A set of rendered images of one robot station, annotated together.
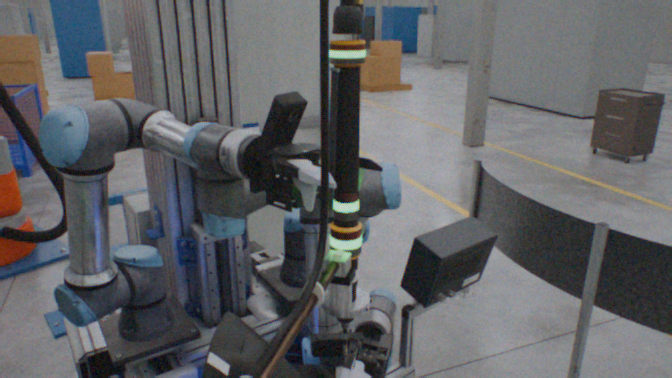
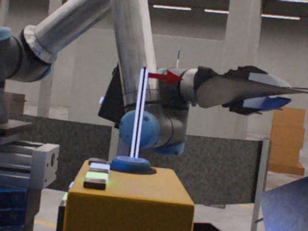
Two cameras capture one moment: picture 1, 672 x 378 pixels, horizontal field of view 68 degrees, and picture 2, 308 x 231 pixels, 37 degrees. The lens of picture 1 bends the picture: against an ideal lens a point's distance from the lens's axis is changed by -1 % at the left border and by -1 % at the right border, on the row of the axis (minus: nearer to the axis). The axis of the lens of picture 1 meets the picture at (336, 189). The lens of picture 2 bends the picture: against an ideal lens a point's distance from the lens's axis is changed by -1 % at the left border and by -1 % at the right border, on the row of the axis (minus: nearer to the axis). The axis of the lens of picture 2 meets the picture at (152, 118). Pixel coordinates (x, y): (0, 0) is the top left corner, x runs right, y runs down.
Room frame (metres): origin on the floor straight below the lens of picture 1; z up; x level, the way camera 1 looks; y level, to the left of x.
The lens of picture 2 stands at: (0.48, 0.79, 1.15)
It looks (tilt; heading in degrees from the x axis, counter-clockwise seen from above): 3 degrees down; 304
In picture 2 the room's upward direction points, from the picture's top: 7 degrees clockwise
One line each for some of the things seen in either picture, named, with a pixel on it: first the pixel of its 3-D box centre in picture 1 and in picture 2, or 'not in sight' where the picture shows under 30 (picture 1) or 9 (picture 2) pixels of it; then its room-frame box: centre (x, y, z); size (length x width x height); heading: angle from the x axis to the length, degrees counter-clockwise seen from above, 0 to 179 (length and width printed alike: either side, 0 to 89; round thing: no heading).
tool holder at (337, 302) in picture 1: (343, 278); not in sight; (0.61, -0.01, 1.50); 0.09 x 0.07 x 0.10; 163
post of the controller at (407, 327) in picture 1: (407, 336); (121, 161); (1.23, -0.21, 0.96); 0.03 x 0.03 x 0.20; 38
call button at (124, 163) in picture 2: not in sight; (130, 165); (0.75, 0.41, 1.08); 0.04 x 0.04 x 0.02
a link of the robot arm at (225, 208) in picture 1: (230, 200); not in sight; (0.82, 0.19, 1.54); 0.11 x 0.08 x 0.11; 148
